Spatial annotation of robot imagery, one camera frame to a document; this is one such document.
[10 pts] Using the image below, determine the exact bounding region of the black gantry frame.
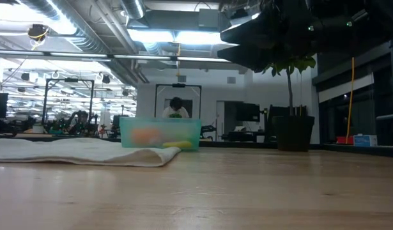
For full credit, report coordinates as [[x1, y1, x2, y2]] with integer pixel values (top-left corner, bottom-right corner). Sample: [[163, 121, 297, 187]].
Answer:
[[42, 78, 95, 125], [154, 83, 203, 119]]

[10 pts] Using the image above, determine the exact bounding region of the red bin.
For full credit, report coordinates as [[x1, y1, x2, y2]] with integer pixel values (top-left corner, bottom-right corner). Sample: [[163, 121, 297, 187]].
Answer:
[[335, 135, 355, 145]]

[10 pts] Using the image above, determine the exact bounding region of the small yellow toy banana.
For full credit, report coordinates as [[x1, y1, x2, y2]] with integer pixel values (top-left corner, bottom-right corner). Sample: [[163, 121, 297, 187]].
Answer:
[[162, 141, 194, 150]]

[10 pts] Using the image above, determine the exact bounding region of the black ceiling dome camera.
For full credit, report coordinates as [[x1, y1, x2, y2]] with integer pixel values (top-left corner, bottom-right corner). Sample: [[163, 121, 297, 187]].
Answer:
[[26, 24, 50, 42]]

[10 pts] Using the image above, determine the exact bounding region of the silver ventilation duct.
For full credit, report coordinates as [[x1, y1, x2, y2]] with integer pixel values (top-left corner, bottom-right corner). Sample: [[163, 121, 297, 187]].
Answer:
[[121, 0, 146, 19]]

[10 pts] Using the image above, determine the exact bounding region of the green plant in black pot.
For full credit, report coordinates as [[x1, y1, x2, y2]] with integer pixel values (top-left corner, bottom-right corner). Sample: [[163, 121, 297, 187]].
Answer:
[[263, 54, 317, 153]]

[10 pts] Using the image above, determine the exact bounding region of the blue white box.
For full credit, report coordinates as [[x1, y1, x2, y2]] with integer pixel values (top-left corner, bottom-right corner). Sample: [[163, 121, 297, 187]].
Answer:
[[353, 134, 378, 148]]

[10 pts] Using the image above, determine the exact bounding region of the long ceiling light bar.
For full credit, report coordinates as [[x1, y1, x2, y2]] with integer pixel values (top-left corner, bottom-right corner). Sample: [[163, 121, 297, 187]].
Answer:
[[0, 49, 235, 64]]

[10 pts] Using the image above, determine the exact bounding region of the teal translucent tupperware container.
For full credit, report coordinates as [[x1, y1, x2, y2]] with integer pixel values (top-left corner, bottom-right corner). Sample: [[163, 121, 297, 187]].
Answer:
[[119, 117, 203, 151]]

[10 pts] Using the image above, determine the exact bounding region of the yellow pole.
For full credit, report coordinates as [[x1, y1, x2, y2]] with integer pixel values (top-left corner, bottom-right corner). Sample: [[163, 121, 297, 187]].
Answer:
[[345, 57, 356, 144]]

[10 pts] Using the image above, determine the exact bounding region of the black aluminium table frame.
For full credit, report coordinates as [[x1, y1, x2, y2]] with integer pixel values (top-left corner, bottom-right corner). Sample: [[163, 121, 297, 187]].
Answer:
[[0, 133, 393, 158]]

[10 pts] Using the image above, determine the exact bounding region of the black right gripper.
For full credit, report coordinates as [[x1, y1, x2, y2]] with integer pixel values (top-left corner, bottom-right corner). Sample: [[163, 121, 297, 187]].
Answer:
[[216, 0, 360, 73]]

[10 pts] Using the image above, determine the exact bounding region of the white grey checkered cloth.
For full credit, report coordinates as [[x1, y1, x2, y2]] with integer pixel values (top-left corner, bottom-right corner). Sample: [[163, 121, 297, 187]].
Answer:
[[0, 137, 181, 167]]

